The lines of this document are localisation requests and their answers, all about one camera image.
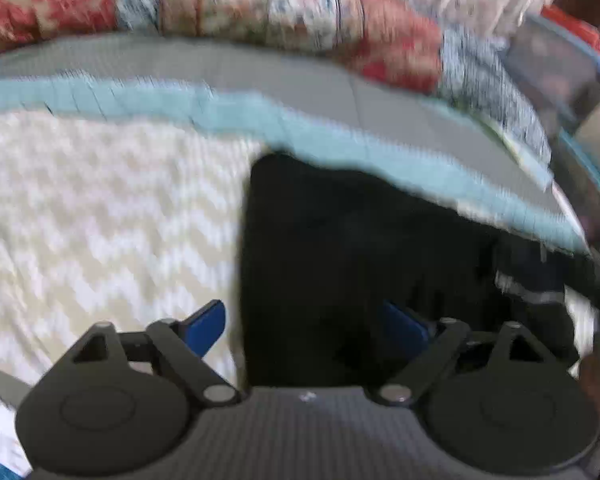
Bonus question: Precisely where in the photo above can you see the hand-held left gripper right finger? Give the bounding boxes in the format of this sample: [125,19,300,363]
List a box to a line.
[377,301,562,407]

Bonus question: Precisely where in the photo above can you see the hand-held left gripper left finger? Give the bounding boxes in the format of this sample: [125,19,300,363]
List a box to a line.
[55,300,243,407]

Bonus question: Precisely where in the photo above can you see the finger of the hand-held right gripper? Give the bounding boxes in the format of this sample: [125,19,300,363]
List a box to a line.
[494,242,567,308]

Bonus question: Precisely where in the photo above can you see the black pants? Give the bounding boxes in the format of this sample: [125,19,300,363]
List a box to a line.
[236,152,581,391]

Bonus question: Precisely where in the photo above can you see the person's right forearm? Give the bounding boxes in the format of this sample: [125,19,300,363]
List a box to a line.
[577,350,600,426]

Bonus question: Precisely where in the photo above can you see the teal patchwork printed bedsheet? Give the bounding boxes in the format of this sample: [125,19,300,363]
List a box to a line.
[0,35,598,478]

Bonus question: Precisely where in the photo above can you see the teal plastic bin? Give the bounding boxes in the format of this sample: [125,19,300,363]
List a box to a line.
[502,12,600,196]

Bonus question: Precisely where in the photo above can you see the red floral blanket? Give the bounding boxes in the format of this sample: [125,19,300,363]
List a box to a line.
[0,0,553,166]

